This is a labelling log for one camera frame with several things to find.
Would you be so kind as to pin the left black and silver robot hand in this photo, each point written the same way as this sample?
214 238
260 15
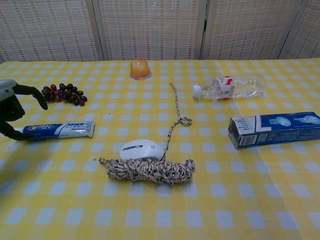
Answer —
12 110

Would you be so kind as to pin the white and blue toothpaste tube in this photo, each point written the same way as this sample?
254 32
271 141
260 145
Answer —
62 128

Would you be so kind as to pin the blue toothpaste box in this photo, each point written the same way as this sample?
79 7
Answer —
275 132

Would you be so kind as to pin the yellow and white checkered tablecloth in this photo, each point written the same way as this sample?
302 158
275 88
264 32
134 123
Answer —
160 210

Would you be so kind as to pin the bunch of dark red grapes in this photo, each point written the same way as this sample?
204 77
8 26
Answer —
65 95

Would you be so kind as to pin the woven beige screen panel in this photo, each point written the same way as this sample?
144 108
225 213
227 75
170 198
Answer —
307 37
150 27
250 27
50 27

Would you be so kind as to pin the white computer mouse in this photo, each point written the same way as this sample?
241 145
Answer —
140 150

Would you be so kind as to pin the orange jelly cup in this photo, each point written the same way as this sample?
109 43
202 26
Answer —
140 68

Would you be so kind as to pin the clear plastic water bottle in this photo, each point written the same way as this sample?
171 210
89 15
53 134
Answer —
225 88

